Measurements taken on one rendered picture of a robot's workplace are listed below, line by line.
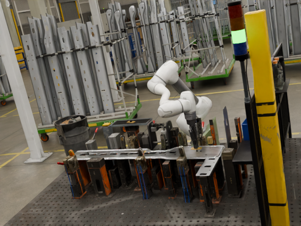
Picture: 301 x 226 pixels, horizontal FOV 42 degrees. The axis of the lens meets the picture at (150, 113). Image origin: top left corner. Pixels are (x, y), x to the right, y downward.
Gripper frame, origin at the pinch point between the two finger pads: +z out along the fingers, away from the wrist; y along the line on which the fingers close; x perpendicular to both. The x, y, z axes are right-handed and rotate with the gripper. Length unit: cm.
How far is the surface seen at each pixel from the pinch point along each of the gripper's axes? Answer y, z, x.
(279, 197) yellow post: 53, 15, 65
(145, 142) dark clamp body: -16, 3, -50
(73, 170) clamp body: 22, 11, -102
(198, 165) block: 20.4, 8.5, 6.8
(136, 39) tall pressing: -717, -19, -375
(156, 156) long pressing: 7.9, 6.4, -30.6
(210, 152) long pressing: 3.1, 6.6, 11.7
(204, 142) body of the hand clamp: -13.8, 4.9, 2.9
